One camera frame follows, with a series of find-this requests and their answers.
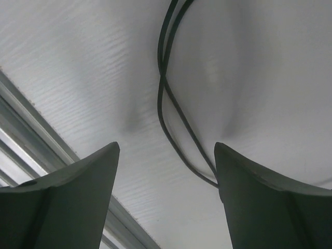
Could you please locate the aluminium mounting rail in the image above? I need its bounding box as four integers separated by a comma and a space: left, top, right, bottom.
1, 73, 159, 248

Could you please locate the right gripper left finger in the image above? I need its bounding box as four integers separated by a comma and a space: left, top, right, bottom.
1, 142, 120, 248

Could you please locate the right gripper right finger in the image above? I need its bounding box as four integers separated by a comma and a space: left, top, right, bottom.
214, 143, 331, 248

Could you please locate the black cable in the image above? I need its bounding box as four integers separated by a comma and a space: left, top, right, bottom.
157, 0, 220, 188

